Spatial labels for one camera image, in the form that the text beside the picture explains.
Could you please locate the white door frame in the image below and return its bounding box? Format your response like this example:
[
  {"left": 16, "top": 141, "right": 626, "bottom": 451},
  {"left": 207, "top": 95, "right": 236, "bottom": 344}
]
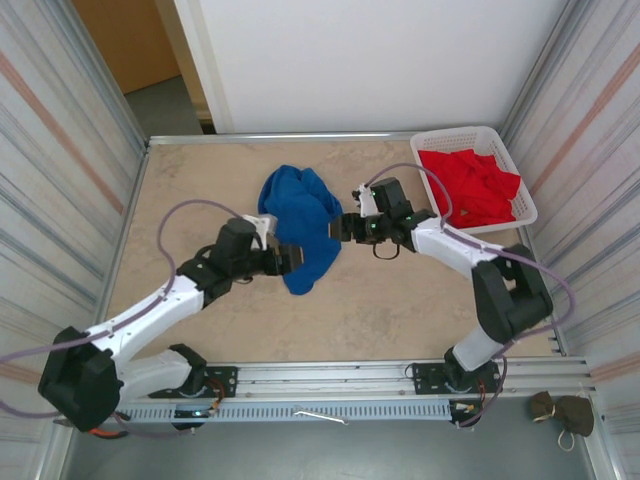
[{"left": 172, "top": 0, "right": 236, "bottom": 135}]

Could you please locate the grey slotted cable duct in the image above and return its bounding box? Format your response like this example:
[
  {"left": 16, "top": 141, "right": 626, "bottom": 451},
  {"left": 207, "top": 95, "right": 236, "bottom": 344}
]
[{"left": 122, "top": 399, "right": 454, "bottom": 424}]

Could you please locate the aluminium mounting rail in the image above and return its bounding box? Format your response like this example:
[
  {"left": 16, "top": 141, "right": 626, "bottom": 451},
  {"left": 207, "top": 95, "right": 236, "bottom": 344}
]
[{"left": 59, "top": 357, "right": 596, "bottom": 404}]

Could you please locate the metal hex key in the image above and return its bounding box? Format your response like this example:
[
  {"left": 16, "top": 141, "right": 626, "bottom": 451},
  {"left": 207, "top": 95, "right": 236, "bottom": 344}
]
[{"left": 293, "top": 407, "right": 350, "bottom": 427}]

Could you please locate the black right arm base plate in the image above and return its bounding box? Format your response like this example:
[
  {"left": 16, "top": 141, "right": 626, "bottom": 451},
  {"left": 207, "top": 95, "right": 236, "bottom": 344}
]
[{"left": 412, "top": 362, "right": 504, "bottom": 396}]

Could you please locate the wooden door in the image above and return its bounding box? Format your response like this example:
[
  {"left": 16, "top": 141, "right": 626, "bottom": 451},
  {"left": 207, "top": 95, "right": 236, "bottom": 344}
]
[{"left": 72, "top": 0, "right": 182, "bottom": 96}]

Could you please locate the red cloth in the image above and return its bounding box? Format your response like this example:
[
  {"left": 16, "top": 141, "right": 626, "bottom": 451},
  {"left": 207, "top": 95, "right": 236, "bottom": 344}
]
[{"left": 417, "top": 147, "right": 522, "bottom": 229}]

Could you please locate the blue t-shirt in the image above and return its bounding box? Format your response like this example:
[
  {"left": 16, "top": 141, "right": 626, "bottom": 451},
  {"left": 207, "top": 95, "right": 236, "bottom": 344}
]
[{"left": 257, "top": 164, "right": 345, "bottom": 296}]

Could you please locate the white plastic basket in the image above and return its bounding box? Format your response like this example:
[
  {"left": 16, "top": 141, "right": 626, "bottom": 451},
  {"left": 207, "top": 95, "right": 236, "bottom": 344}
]
[{"left": 409, "top": 125, "right": 539, "bottom": 236}]

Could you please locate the aluminium table frame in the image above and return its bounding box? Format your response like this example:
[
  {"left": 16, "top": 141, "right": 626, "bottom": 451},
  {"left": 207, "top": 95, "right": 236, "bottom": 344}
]
[{"left": 84, "top": 130, "right": 569, "bottom": 364}]

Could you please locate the brown cloth bag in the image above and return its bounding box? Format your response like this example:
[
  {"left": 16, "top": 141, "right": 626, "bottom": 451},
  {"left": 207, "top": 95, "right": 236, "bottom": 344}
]
[{"left": 529, "top": 391, "right": 595, "bottom": 452}]

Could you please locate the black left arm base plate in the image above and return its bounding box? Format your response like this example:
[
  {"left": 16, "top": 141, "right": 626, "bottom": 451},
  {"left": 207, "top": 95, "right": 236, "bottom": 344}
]
[{"left": 149, "top": 366, "right": 239, "bottom": 401}]

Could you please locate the aluminium corner post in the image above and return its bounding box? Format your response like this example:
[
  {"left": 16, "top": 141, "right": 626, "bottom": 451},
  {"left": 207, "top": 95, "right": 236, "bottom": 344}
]
[
  {"left": 47, "top": 0, "right": 151, "bottom": 151},
  {"left": 499, "top": 0, "right": 599, "bottom": 139}
]

